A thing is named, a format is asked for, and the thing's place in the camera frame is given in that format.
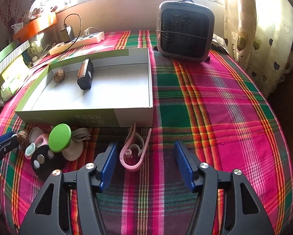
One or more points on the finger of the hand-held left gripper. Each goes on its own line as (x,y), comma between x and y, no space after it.
(2,148)
(3,137)

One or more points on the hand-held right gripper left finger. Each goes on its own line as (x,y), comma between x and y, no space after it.
(109,164)

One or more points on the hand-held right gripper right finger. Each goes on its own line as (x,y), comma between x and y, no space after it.
(183,166)

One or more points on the pink plastic clip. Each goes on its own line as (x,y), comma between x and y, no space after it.
(133,165)

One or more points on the pink clip with teal pad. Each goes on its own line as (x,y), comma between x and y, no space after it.
(30,150)

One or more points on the white egg-shaped object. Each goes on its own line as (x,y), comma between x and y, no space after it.
(34,132)

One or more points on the green and grey cardboard box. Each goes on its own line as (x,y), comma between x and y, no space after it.
(100,90)

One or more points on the black rectangular device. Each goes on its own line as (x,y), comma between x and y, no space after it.
(85,76)

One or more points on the green tissue pack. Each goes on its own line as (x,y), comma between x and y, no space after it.
(10,88)

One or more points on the yellow box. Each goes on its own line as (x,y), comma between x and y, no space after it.
(8,69)

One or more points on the plaid tablecloth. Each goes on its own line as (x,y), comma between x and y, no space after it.
(210,102)

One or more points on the green white striped box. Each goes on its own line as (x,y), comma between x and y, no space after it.
(4,53)

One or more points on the small green printed box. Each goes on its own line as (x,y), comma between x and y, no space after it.
(30,53)

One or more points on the orange tray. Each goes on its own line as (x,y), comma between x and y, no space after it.
(36,27)

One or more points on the black charger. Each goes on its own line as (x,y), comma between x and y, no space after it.
(67,34)

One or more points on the red flower branches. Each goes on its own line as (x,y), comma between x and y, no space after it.
(7,12)

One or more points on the cream power strip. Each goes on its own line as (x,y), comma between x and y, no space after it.
(87,40)

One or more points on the beige cloth bundle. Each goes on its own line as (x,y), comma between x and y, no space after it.
(219,43)

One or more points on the white plug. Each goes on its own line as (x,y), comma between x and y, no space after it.
(87,31)

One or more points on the grey fan heater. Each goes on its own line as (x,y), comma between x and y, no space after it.
(185,29)

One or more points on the white plastic bag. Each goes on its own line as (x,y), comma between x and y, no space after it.
(40,5)

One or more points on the heart print curtain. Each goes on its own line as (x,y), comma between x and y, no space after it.
(259,29)

